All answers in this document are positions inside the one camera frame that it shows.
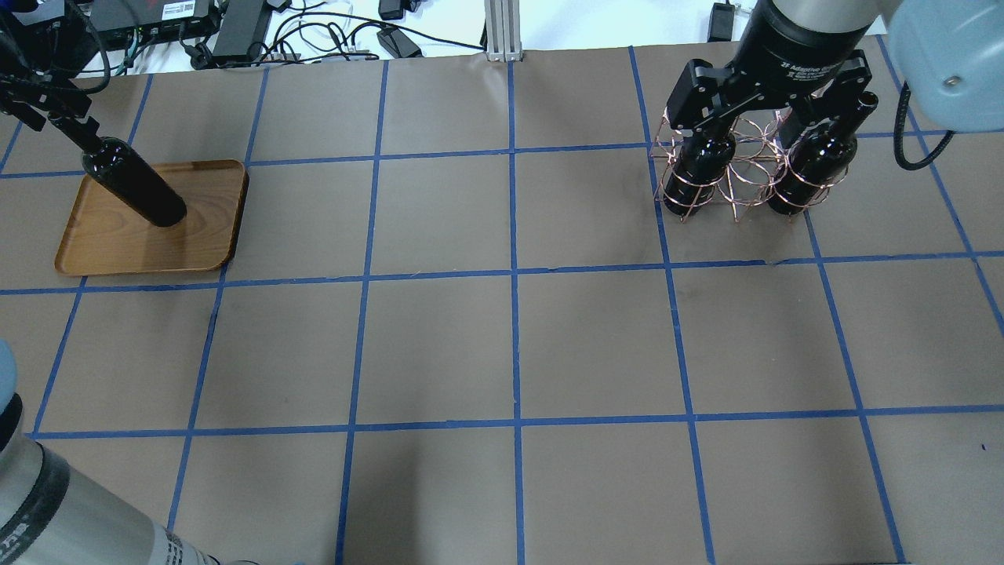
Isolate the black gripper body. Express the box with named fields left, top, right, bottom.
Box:
left=2, top=16, right=93, bottom=118

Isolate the dark wine bottle front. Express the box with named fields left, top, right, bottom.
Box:
left=48, top=111, right=187, bottom=228

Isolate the dark wine bottle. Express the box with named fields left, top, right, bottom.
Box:
left=663, top=129, right=737, bottom=218
left=767, top=90, right=879, bottom=216
left=48, top=111, right=187, bottom=228

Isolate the dark wine bottle back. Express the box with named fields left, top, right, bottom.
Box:
left=767, top=90, right=879, bottom=216

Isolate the dark wine bottle middle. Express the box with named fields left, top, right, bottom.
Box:
left=663, top=129, right=737, bottom=218

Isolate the wooden tray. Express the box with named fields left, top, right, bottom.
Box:
left=54, top=159, right=250, bottom=277

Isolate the black power adapter brick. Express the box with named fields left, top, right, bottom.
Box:
left=377, top=27, right=424, bottom=60

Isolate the copper wire bottle basket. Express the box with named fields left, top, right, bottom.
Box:
left=650, top=110, right=850, bottom=222

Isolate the aluminium frame post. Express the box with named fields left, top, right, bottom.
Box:
left=484, top=0, right=524, bottom=62

